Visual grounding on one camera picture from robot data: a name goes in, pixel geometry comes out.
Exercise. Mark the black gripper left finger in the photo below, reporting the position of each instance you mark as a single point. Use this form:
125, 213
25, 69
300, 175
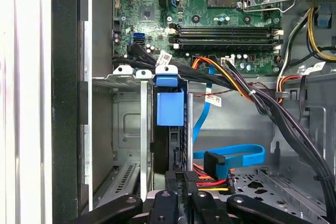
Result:
165, 208

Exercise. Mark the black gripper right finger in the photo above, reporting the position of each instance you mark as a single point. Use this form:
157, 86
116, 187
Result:
207, 208

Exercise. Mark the hard disk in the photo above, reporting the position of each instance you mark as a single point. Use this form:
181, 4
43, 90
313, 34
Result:
169, 108

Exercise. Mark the grey disk bay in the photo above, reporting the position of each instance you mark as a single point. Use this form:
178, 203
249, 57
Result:
128, 119

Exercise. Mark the grey metal drive cage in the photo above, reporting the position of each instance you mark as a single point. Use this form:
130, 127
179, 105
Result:
317, 119

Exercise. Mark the black RAM slot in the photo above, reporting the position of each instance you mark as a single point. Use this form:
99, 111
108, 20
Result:
225, 28
225, 41
225, 47
225, 33

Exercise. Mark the black PC case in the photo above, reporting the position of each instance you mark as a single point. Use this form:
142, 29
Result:
65, 77

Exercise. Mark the blue SATA port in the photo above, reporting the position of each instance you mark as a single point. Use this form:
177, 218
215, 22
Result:
139, 35

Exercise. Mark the grey chipset chip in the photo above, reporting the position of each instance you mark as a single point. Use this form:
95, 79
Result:
147, 13

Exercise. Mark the green motherboard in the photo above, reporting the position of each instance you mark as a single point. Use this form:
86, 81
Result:
189, 1

